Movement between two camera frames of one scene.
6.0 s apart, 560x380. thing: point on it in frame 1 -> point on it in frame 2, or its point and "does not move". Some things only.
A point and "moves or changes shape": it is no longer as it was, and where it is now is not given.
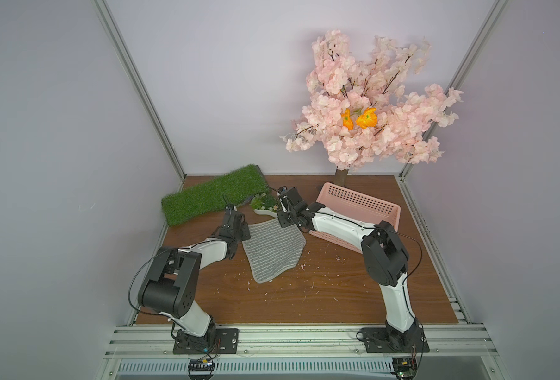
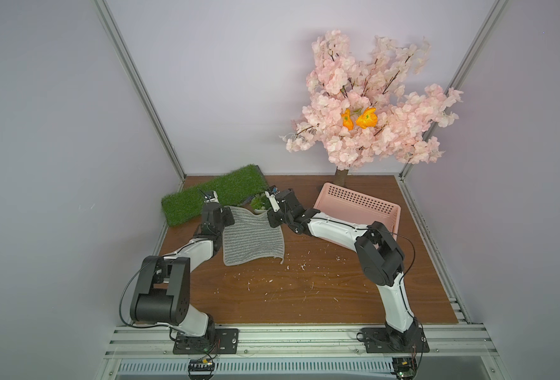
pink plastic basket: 359,207 does not move
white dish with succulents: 266,204 does not move
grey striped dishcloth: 271,248 moves or changes shape
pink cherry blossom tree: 383,77 does not move
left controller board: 201,369 does not move
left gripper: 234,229 -> 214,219
